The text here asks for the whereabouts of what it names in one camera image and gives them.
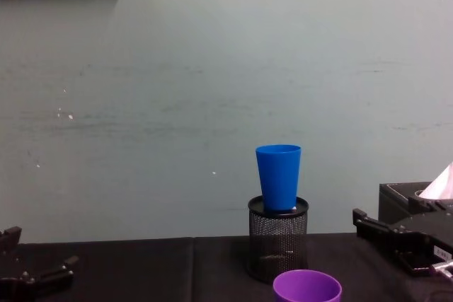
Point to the blue plastic cup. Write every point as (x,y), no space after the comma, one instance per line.
(279,178)

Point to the black mesh pen holder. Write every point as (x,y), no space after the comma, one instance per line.
(277,242)

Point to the white tissue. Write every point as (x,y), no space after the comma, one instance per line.
(442,185)

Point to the purple plastic cup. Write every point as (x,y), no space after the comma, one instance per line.
(304,286)

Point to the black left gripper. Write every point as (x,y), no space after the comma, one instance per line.
(21,289)

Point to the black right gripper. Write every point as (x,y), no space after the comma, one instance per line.
(439,227)

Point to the black table cloth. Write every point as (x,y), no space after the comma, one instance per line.
(141,270)

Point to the black tissue box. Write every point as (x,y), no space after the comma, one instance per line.
(394,199)

